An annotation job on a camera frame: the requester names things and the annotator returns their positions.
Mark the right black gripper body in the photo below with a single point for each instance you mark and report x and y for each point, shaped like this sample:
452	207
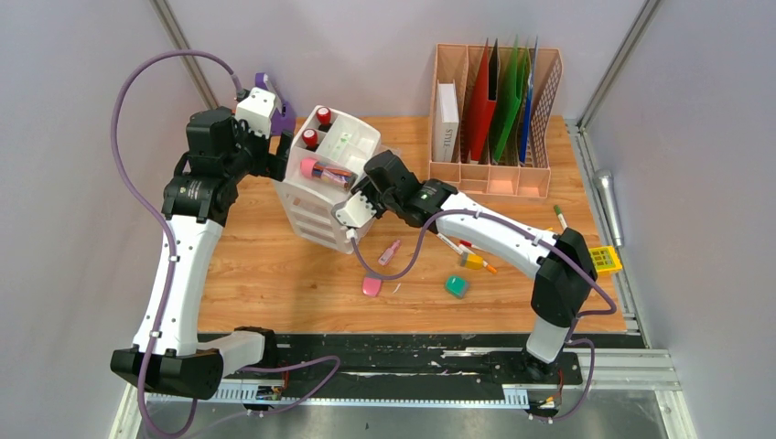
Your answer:
380	203

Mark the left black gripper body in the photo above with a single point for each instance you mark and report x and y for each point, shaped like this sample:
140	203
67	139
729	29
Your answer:
257	159

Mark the red black stamp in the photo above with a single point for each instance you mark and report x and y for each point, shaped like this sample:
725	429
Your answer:
310	139

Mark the white plastic drawer unit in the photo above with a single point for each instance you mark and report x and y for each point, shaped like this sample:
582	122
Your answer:
349	144

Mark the red round stamp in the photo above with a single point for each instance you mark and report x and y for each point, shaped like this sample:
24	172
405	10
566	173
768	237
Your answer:
325	118

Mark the pink highlighter pack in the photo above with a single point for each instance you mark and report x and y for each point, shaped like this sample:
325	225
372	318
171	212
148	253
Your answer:
334	176

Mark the pink mini highlighter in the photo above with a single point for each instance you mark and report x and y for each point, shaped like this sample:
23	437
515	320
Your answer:
389	253

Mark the pink eraser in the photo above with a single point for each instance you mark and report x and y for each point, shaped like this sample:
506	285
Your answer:
371	286

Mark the white hardcover book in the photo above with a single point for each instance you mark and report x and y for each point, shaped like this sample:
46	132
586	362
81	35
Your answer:
445	123

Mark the yellow mini highlighter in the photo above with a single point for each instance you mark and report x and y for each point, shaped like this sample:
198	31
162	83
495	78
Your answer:
472	261

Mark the teal eraser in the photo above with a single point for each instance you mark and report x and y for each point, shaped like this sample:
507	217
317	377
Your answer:
457	286

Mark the red folder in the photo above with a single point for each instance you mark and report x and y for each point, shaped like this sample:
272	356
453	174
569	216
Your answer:
482	102

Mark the pink plastic file organizer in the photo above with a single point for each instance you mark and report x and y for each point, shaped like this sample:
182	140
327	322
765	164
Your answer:
484	181

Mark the green folder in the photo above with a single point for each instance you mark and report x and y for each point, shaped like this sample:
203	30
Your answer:
515	67

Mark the blue folder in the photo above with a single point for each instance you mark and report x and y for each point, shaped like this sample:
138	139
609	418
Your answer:
527	114

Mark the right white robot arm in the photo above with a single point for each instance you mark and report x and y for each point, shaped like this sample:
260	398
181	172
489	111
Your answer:
559	264

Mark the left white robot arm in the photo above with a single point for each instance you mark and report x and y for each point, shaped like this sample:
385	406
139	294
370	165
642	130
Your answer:
166	357

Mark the green cap white marker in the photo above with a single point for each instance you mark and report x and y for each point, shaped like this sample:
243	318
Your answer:
560	216

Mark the yellow small crate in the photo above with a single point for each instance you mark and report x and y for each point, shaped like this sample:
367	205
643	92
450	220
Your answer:
606	259

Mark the purple object at wall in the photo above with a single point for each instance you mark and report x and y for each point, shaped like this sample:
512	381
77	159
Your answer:
283	118

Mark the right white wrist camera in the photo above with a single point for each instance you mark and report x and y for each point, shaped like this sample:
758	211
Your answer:
355	212

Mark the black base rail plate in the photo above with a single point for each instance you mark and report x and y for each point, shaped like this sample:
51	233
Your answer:
446	367

